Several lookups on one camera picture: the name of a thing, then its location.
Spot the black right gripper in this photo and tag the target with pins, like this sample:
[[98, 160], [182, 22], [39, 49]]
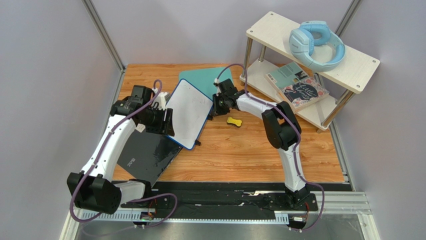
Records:
[[217, 106]]

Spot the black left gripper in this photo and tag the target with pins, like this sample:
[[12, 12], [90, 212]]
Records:
[[165, 128]]

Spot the yellow bone-shaped eraser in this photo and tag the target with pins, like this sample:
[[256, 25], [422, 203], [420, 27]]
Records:
[[234, 122]]

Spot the blue-framed whiteboard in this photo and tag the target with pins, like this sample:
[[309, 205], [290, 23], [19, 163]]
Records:
[[190, 110]]

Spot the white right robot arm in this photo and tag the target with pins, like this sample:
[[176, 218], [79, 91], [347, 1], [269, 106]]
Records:
[[282, 131]]

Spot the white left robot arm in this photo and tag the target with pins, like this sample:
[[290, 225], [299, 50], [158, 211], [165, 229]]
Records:
[[92, 188]]

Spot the teal cutting board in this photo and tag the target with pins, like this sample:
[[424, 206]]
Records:
[[202, 79]]

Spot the black square plate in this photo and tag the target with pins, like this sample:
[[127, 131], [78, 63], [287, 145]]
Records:
[[147, 155]]

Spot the white two-tier shelf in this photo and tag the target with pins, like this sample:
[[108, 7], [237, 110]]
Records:
[[272, 31]]

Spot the teal book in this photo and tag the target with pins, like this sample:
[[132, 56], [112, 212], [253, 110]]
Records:
[[285, 76]]

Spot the floral dark book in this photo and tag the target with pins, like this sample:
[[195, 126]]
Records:
[[304, 93]]

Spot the light blue headphones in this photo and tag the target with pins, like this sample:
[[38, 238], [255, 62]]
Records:
[[311, 34]]

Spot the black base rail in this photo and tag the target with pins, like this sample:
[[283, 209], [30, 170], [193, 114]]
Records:
[[229, 201]]

